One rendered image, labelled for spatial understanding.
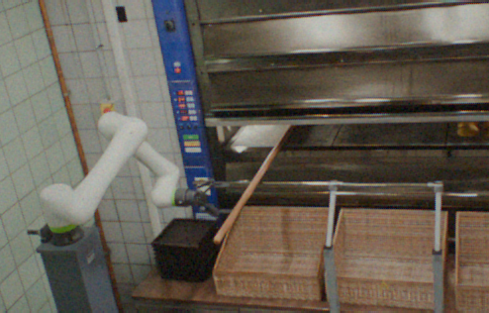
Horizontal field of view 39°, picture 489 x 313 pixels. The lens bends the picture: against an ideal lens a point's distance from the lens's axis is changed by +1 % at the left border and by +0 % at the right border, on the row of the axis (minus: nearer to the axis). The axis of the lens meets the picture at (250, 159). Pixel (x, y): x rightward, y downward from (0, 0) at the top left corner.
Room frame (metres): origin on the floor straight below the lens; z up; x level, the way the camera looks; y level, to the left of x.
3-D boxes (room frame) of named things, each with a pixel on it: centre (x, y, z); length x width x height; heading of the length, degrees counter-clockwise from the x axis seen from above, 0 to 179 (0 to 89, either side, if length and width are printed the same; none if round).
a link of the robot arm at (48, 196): (2.69, 0.84, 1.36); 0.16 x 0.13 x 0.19; 42
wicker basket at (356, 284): (2.92, -0.61, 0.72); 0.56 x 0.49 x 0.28; 68
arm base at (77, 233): (2.72, 0.90, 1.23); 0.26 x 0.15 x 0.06; 69
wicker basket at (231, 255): (3.13, -0.06, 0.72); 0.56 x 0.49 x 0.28; 70
